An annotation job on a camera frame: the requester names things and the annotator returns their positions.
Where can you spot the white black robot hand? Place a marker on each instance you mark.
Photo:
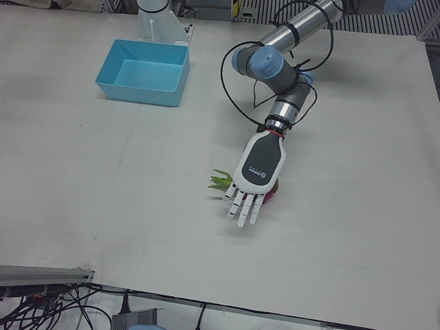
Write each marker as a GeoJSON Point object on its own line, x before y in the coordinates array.
{"type": "Point", "coordinates": [261, 161]}

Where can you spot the red dragon fruit green leaves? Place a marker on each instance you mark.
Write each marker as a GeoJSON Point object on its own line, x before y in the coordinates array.
{"type": "Point", "coordinates": [221, 179]}

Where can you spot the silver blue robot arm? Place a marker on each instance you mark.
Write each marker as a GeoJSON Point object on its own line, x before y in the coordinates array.
{"type": "Point", "coordinates": [302, 24]}

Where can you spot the light blue plastic bin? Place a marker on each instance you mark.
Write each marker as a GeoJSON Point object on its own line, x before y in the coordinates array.
{"type": "Point", "coordinates": [144, 93]}

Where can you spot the yellow black hazard strip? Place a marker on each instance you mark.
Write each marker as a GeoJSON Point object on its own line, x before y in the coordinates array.
{"type": "Point", "coordinates": [236, 8]}

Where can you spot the black power plug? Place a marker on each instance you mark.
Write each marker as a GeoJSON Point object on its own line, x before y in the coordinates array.
{"type": "Point", "coordinates": [125, 304]}

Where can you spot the grey power adapter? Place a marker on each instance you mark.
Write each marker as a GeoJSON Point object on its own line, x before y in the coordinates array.
{"type": "Point", "coordinates": [134, 318]}

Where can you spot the aluminium profile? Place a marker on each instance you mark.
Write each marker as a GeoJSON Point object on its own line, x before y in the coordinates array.
{"type": "Point", "coordinates": [429, 29]}

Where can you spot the white stand bracket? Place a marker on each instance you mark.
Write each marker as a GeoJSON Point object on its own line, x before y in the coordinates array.
{"type": "Point", "coordinates": [158, 27]}

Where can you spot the aluminium rail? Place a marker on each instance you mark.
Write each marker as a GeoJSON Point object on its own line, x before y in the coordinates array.
{"type": "Point", "coordinates": [41, 275]}

